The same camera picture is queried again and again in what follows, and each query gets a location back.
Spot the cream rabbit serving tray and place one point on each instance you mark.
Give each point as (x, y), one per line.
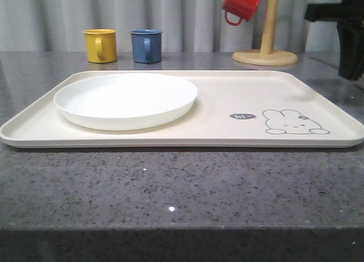
(234, 108)

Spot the blue enamel mug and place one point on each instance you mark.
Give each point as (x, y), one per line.
(146, 45)

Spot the wooden mug tree stand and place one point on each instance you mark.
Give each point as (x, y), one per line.
(266, 55)

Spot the grey pleated curtain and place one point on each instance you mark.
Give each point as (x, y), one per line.
(187, 25)

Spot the white round plate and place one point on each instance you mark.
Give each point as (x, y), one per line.
(126, 101)

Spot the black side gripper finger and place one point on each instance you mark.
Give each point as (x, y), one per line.
(351, 50)

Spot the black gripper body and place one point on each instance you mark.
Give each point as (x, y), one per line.
(346, 11)

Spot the yellow enamel mug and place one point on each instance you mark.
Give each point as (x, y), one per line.
(101, 45)

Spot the red enamel mug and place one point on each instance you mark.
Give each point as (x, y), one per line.
(244, 9)

